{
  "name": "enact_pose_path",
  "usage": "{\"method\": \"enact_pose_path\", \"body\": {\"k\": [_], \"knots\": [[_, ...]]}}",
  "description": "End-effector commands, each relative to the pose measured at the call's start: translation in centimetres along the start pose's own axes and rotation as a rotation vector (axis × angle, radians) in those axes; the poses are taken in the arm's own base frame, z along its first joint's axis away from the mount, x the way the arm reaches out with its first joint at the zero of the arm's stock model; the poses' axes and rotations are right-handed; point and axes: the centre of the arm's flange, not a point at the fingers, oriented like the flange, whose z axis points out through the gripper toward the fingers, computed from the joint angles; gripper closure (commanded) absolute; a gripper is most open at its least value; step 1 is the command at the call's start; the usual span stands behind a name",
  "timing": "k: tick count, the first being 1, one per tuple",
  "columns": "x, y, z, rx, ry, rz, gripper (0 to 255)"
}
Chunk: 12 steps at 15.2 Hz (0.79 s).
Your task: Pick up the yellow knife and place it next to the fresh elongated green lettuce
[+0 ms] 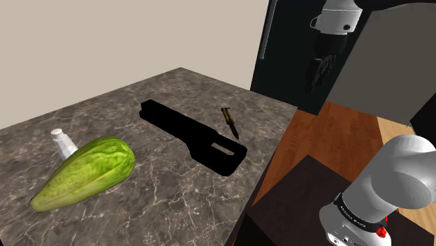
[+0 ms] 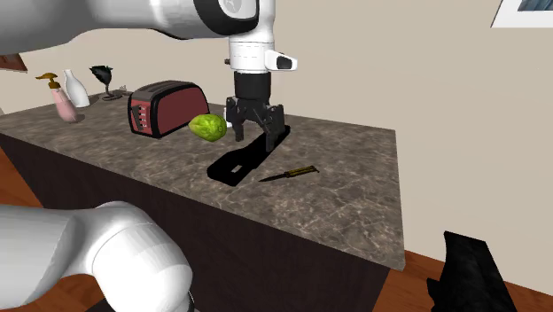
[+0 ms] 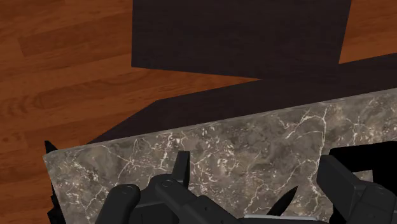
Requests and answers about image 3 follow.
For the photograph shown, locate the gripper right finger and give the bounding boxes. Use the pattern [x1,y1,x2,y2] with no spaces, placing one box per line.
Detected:
[316,145,397,224]

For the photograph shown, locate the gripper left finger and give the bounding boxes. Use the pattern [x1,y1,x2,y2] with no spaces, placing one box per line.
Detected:
[94,150,249,224]

